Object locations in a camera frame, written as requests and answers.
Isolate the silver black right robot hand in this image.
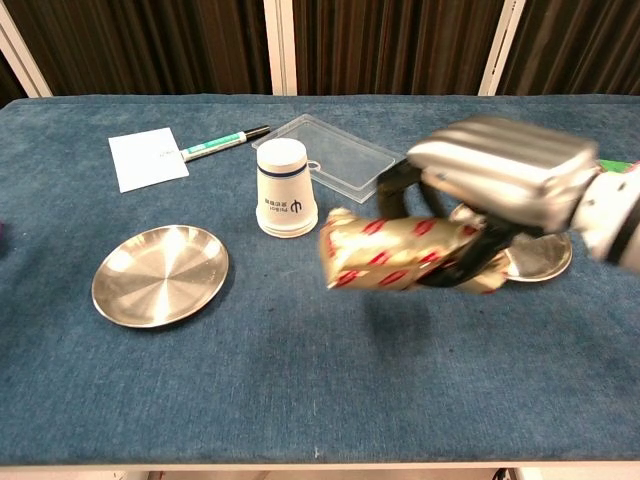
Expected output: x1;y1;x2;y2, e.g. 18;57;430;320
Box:
375;114;601;290

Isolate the round stainless steel plate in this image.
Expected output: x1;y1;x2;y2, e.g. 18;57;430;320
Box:
502;230;574;284
91;224;230;329

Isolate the white paper note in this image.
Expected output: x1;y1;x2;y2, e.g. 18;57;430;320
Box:
108;127;190;194

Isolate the dark brown pleated curtain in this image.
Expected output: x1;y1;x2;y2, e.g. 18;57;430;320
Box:
0;0;640;109

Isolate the white frame post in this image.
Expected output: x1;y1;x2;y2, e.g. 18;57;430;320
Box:
0;0;54;99
478;0;528;96
263;0;299;96

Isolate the white paper cup blue stripe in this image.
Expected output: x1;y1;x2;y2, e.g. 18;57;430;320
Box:
255;138;320;239

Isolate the blue table cloth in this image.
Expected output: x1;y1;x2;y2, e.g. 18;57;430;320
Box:
0;93;640;466

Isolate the gold red snack bag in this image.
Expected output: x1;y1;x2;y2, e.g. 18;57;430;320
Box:
318;207;509;296

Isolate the green packet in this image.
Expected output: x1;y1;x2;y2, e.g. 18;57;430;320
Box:
597;158;640;177

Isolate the clear plastic lid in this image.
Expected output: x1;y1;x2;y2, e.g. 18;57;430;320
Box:
251;113;409;205

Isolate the white green marker pen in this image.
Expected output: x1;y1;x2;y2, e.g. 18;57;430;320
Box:
180;124;272;163

